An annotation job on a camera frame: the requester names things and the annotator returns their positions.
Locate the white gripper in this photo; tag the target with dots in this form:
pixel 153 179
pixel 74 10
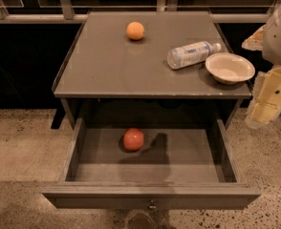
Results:
pixel 279 37

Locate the red apple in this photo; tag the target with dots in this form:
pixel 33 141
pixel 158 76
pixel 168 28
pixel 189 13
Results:
pixel 133 139

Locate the grey cabinet counter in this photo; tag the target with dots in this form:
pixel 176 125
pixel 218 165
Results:
pixel 105 63

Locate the small metal drawer knob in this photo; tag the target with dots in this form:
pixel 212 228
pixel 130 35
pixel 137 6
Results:
pixel 152 206

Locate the open grey top drawer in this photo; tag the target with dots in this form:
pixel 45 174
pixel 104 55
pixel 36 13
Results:
pixel 178 168

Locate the white paper bowl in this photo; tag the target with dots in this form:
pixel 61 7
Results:
pixel 229 68

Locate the clear plastic water bottle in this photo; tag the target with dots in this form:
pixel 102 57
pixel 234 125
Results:
pixel 191 54

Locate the orange fruit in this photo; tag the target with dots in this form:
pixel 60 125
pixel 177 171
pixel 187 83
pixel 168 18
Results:
pixel 135 31

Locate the metal window railing frame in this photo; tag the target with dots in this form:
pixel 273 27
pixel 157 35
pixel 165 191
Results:
pixel 83 4

